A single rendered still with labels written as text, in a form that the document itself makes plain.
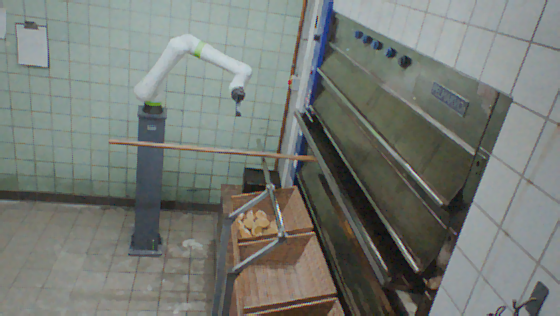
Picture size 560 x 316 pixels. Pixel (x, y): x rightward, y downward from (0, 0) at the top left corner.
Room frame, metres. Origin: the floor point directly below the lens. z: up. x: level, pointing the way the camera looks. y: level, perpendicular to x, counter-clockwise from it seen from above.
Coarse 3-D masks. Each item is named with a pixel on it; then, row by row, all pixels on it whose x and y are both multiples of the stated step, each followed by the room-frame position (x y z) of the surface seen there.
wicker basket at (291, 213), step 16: (256, 192) 2.90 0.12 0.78; (288, 192) 2.96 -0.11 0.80; (256, 208) 2.91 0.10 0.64; (272, 208) 2.93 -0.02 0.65; (288, 208) 2.89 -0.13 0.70; (304, 208) 2.67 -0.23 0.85; (288, 224) 2.77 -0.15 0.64; (304, 224) 2.55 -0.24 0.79; (240, 240) 2.34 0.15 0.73; (256, 240) 2.36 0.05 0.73
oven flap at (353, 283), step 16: (304, 176) 2.90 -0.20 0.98; (304, 192) 2.71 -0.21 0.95; (320, 192) 2.56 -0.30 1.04; (320, 208) 2.44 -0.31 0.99; (320, 224) 2.33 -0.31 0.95; (336, 224) 2.19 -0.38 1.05; (336, 240) 2.09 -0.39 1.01; (336, 256) 2.00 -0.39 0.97; (352, 256) 1.89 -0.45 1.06; (336, 272) 1.88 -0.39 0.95; (352, 272) 1.82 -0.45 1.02; (352, 288) 1.74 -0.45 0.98; (368, 288) 1.66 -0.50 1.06; (352, 304) 1.67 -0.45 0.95; (368, 304) 1.59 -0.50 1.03
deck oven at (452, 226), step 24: (336, 96) 2.64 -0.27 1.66; (504, 96) 1.24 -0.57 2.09; (360, 120) 2.17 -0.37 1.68; (504, 120) 1.20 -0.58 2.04; (480, 144) 1.26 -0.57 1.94; (480, 168) 1.22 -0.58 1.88; (432, 216) 1.36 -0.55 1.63; (456, 216) 1.25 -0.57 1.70; (456, 240) 1.20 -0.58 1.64; (360, 264) 1.75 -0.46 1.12; (432, 264) 1.27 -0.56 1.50; (432, 288) 1.23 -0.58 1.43; (384, 312) 1.45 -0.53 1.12
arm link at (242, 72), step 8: (208, 48) 3.01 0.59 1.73; (200, 56) 3.00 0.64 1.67; (208, 56) 2.99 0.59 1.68; (216, 56) 3.00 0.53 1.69; (224, 56) 3.01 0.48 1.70; (216, 64) 3.00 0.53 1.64; (224, 64) 2.99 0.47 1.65; (232, 64) 2.99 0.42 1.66; (240, 64) 3.00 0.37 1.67; (232, 72) 2.99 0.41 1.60; (240, 72) 2.97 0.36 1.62; (248, 72) 2.98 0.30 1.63; (240, 80) 2.96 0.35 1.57; (248, 80) 3.00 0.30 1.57
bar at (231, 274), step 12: (264, 168) 2.50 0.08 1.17; (264, 192) 2.26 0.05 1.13; (252, 204) 2.24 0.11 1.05; (276, 204) 2.07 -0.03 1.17; (228, 216) 2.23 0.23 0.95; (276, 216) 1.95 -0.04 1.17; (228, 228) 2.21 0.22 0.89; (276, 240) 1.80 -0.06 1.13; (264, 252) 1.77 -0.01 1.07; (240, 264) 1.76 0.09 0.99; (228, 276) 1.73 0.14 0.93; (216, 288) 2.20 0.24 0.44; (228, 288) 1.73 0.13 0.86; (216, 300) 2.20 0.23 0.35; (228, 300) 1.73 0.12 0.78; (216, 312) 2.20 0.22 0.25; (228, 312) 1.74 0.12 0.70
